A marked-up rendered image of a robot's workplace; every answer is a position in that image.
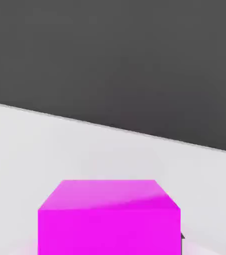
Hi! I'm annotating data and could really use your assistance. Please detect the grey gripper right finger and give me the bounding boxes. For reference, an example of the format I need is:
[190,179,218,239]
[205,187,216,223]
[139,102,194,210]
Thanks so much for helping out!
[180,232,198,255]

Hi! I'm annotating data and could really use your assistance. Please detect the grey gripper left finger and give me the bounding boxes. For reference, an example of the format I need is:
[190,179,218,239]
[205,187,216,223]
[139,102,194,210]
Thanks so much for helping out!
[24,238,38,255]

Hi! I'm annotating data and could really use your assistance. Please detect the small magenta cube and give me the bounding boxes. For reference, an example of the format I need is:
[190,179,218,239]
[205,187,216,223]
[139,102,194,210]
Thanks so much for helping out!
[37,179,182,255]

